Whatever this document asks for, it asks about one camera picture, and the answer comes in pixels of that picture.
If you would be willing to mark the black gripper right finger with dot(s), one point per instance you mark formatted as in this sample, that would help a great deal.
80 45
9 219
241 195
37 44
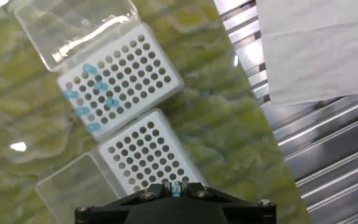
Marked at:
194 189

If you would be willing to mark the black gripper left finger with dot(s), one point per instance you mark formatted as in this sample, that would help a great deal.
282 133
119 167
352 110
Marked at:
158 189

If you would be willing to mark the white pipette tip holder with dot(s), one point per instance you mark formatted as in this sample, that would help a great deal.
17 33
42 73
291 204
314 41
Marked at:
158 117
176 84

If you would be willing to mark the green marble pattern mat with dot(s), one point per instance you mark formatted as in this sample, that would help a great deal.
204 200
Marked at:
213 124

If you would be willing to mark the white paper sheet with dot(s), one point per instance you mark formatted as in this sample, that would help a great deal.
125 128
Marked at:
306 62

